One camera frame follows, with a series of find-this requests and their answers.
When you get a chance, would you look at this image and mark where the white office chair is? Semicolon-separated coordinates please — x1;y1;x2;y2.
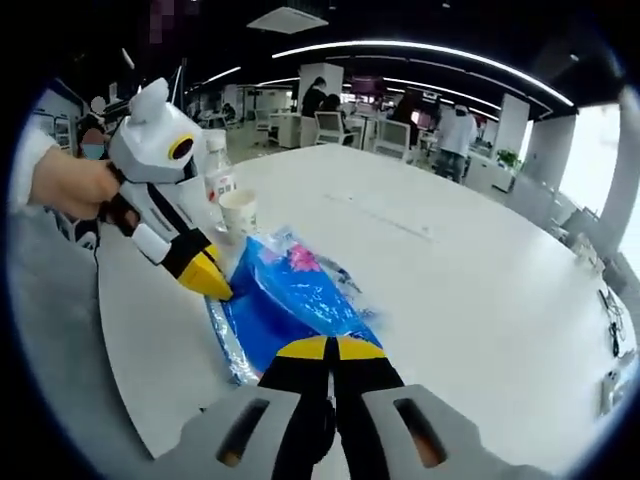
374;119;413;161
314;110;352;147

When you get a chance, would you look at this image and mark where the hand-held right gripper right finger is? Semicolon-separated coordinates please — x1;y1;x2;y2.
332;335;551;480

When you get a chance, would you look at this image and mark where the white power strip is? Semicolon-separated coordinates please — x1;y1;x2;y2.
598;367;627;417

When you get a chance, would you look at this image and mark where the clear plastic water bottle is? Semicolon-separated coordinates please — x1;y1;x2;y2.
203;130;237;234

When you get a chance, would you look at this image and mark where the blue tissue pack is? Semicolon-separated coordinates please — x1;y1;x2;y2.
238;234;389;364

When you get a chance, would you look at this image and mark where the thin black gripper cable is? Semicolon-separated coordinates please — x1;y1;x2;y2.
91;227;102;284

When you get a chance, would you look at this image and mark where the clear bag with blue pad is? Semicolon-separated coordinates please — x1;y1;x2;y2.
204;224;391;389

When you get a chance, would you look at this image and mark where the ceiling air vent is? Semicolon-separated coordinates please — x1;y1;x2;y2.
246;5;330;35

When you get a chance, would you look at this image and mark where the white paper cup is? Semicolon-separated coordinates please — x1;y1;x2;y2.
218;189;259;246

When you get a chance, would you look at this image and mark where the person's left hand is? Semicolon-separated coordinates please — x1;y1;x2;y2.
27;147;121;221

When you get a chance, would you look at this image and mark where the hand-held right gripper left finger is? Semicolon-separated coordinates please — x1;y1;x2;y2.
179;335;335;480

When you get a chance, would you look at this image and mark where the black cable on table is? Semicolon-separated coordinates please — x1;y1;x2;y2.
598;288;627;356

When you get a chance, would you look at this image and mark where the green potted plant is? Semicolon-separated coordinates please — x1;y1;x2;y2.
496;148;525;172

